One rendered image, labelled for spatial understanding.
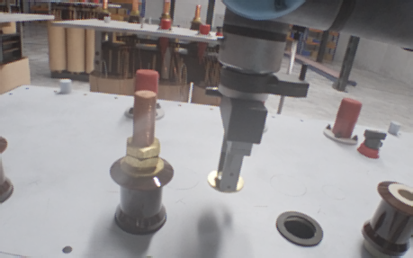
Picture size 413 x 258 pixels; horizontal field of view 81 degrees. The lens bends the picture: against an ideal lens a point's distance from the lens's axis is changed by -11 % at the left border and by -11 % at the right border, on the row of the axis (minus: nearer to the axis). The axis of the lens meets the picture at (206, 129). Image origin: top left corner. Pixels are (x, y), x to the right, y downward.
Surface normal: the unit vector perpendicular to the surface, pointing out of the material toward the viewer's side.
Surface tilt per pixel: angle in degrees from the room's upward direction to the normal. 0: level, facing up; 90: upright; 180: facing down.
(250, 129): 90
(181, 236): 0
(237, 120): 90
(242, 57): 90
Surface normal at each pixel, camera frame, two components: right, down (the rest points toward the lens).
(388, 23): -0.25, 0.84
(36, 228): 0.14, -0.91
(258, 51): 0.04, 0.40
